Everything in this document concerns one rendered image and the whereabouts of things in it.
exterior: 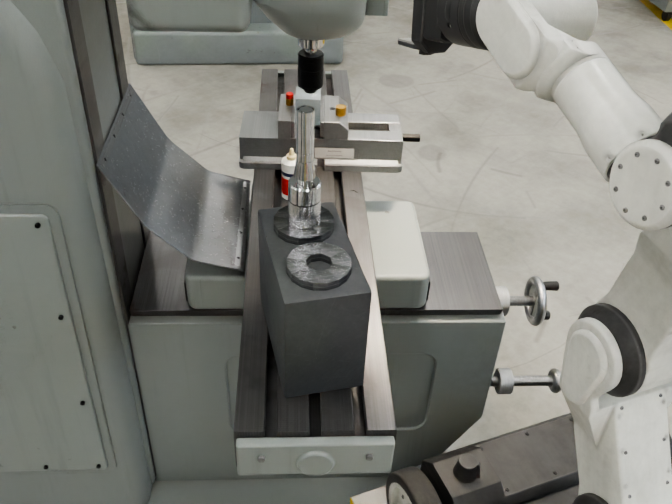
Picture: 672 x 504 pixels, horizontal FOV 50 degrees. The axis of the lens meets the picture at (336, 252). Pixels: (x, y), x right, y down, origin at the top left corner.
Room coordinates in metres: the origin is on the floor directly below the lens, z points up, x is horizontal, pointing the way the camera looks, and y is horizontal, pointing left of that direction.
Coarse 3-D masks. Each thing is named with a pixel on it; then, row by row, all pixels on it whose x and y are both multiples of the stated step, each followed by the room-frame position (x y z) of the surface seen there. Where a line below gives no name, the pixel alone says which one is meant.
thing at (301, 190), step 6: (288, 180) 0.87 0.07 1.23; (294, 180) 0.86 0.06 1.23; (318, 180) 0.87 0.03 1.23; (288, 186) 0.86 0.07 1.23; (294, 186) 0.85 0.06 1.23; (300, 186) 0.85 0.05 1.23; (306, 186) 0.85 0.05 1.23; (312, 186) 0.85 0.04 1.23; (318, 186) 0.85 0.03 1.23; (294, 192) 0.84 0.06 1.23; (300, 192) 0.84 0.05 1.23; (306, 192) 0.84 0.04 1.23; (312, 192) 0.84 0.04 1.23
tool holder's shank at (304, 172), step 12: (300, 108) 0.87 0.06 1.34; (312, 108) 0.87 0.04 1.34; (300, 120) 0.85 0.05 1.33; (312, 120) 0.86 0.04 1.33; (300, 132) 0.85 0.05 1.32; (312, 132) 0.86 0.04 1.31; (300, 144) 0.85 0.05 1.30; (312, 144) 0.86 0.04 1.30; (300, 156) 0.85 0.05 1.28; (312, 156) 0.86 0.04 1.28; (300, 168) 0.85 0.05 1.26; (312, 168) 0.86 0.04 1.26; (300, 180) 0.85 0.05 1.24; (312, 180) 0.86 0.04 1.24
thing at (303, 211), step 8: (288, 192) 0.86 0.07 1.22; (320, 192) 0.86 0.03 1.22; (288, 200) 0.86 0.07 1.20; (296, 200) 0.84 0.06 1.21; (304, 200) 0.84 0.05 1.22; (312, 200) 0.84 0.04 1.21; (320, 200) 0.86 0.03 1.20; (288, 208) 0.86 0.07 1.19; (296, 208) 0.84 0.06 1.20; (304, 208) 0.84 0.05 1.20; (312, 208) 0.84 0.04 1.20; (288, 216) 0.86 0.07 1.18; (296, 216) 0.84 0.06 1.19; (304, 216) 0.84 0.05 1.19; (312, 216) 0.84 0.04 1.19; (296, 224) 0.84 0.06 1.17; (304, 224) 0.84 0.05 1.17; (312, 224) 0.84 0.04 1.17
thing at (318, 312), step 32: (288, 224) 0.85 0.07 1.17; (320, 224) 0.85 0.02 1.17; (288, 256) 0.78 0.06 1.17; (320, 256) 0.79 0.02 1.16; (352, 256) 0.80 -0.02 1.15; (288, 288) 0.73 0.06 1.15; (320, 288) 0.72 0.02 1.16; (352, 288) 0.73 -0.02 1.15; (288, 320) 0.70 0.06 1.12; (320, 320) 0.71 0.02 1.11; (352, 320) 0.72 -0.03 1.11; (288, 352) 0.70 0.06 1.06; (320, 352) 0.71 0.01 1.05; (352, 352) 0.72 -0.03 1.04; (288, 384) 0.70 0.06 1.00; (320, 384) 0.71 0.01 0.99; (352, 384) 0.72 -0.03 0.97
